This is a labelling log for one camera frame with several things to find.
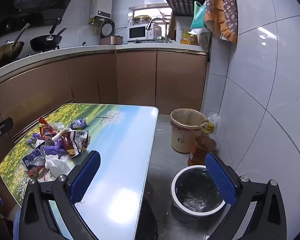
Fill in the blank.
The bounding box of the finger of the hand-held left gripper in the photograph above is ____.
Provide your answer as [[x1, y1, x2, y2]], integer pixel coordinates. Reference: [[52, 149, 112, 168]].
[[0, 117, 14, 155]]

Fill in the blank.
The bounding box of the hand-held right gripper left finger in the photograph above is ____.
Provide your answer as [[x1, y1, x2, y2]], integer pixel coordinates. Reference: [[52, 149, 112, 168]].
[[19, 150, 101, 240]]

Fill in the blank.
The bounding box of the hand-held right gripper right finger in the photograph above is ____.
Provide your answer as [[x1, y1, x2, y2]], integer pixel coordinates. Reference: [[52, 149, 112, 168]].
[[205, 151, 288, 240]]

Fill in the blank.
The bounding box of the white bin with black liner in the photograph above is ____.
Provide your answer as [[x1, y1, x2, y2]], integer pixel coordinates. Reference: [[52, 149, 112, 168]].
[[170, 165, 227, 218]]

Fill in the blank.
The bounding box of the pile of snack wrappers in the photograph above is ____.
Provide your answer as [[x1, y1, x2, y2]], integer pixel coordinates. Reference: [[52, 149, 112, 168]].
[[22, 116, 90, 180]]

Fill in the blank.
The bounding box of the cooking oil bottle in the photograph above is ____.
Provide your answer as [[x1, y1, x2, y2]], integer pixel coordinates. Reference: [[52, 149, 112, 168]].
[[188, 122, 217, 167]]

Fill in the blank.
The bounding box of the beige waste bin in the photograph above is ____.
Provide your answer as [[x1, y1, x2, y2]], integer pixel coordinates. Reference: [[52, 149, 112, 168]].
[[170, 108, 207, 153]]

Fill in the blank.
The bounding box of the clear plastic bag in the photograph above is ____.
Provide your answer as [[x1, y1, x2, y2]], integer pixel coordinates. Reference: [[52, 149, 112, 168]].
[[205, 114, 219, 140]]

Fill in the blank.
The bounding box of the olive wok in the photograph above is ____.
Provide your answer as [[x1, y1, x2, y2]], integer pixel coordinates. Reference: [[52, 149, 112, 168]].
[[0, 23, 30, 67]]

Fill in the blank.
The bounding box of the black wok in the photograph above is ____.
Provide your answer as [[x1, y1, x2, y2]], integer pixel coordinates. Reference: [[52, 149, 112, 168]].
[[30, 18, 67, 52]]

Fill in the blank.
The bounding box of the brown kitchen counter cabinet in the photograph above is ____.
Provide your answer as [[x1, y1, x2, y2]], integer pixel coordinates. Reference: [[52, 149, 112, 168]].
[[0, 44, 211, 153]]

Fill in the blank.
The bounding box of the black range hood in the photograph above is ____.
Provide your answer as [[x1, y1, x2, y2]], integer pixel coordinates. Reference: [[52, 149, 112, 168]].
[[0, 0, 81, 42]]

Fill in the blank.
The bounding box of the rice cooker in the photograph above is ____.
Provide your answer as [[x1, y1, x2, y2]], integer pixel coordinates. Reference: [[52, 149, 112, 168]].
[[99, 20, 123, 46]]

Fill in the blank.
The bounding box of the yellow bottle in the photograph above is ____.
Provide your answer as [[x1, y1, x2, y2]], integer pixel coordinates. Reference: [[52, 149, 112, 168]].
[[181, 29, 198, 46]]

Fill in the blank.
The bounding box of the white microwave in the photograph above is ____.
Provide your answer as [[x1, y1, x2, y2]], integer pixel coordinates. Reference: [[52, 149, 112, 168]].
[[129, 24, 163, 41]]

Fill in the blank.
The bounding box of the white water heater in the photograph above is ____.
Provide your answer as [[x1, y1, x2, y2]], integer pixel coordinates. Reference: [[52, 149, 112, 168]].
[[91, 0, 113, 20]]

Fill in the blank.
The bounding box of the green plastic bag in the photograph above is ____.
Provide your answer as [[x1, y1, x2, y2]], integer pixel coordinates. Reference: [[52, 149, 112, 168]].
[[190, 1, 207, 30]]

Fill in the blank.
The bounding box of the steel pot with lid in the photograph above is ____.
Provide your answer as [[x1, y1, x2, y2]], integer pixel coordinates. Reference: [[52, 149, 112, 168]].
[[132, 15, 152, 26]]

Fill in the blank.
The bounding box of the orange floral apron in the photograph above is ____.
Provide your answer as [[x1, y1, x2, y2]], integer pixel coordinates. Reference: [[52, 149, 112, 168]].
[[204, 0, 238, 43]]

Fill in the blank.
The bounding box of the steel kitchen faucet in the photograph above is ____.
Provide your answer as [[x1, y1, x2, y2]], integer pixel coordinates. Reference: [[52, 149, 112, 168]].
[[145, 17, 168, 43]]

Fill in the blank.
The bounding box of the black dish rack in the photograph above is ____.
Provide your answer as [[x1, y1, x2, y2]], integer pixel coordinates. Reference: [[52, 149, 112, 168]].
[[164, 0, 210, 15]]

